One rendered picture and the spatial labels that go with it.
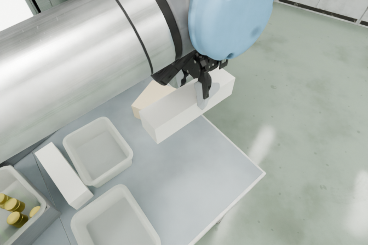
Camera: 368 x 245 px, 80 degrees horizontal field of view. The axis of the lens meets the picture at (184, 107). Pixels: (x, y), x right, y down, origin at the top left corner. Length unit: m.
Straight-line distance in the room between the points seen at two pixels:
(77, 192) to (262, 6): 0.71
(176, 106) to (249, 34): 0.32
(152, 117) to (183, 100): 0.08
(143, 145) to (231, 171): 0.34
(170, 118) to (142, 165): 0.39
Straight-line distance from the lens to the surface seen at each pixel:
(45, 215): 0.80
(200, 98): 0.47
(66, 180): 0.81
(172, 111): 0.48
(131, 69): 0.16
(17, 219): 0.83
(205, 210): 0.77
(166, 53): 0.17
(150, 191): 0.79
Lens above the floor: 1.49
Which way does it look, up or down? 51 degrees down
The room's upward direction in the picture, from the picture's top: straight up
